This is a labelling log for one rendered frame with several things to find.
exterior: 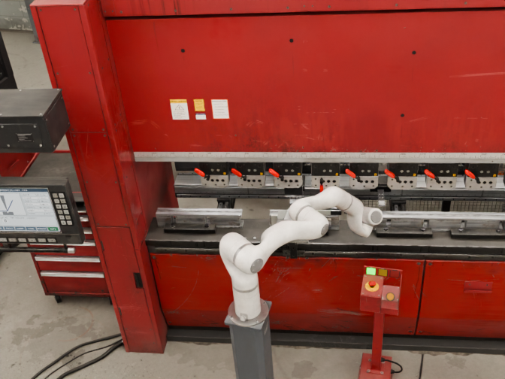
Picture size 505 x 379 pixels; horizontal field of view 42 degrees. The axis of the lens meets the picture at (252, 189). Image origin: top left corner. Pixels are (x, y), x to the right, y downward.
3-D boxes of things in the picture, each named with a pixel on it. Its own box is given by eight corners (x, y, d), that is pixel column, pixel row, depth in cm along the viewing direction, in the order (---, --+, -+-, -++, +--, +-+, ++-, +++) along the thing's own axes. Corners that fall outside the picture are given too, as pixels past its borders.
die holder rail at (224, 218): (158, 226, 380) (155, 213, 375) (160, 219, 385) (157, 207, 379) (242, 228, 374) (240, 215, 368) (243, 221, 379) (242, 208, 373)
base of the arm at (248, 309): (261, 330, 295) (258, 301, 284) (222, 322, 300) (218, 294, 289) (273, 301, 309) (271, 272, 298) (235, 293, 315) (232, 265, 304)
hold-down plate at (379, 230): (376, 237, 360) (376, 232, 358) (376, 230, 364) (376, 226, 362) (432, 238, 356) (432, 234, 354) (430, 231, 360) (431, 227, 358)
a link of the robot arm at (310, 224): (225, 264, 287) (247, 283, 276) (223, 243, 280) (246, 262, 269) (309, 219, 311) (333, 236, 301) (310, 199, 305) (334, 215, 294)
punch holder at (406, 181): (387, 189, 345) (388, 163, 335) (386, 180, 351) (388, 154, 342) (415, 189, 343) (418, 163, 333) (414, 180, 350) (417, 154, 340)
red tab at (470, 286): (464, 292, 366) (465, 283, 362) (463, 289, 367) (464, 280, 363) (491, 293, 364) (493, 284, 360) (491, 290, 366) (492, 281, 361)
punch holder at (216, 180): (201, 187, 358) (198, 162, 348) (204, 178, 364) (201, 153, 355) (228, 187, 356) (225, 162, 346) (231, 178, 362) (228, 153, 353)
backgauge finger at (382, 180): (370, 207, 363) (370, 201, 360) (369, 180, 384) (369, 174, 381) (392, 207, 362) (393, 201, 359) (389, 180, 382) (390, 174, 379)
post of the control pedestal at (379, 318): (370, 370, 380) (374, 305, 348) (371, 362, 384) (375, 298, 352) (379, 371, 379) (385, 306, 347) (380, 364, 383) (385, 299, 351)
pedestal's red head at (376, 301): (359, 310, 346) (361, 286, 335) (363, 289, 358) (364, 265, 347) (397, 315, 341) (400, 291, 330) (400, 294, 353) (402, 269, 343)
